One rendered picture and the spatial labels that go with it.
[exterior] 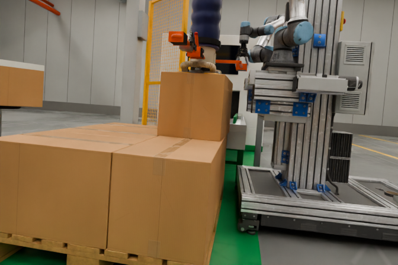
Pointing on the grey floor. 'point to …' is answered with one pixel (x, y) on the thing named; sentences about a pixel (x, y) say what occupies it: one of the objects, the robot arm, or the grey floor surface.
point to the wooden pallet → (18, 243)
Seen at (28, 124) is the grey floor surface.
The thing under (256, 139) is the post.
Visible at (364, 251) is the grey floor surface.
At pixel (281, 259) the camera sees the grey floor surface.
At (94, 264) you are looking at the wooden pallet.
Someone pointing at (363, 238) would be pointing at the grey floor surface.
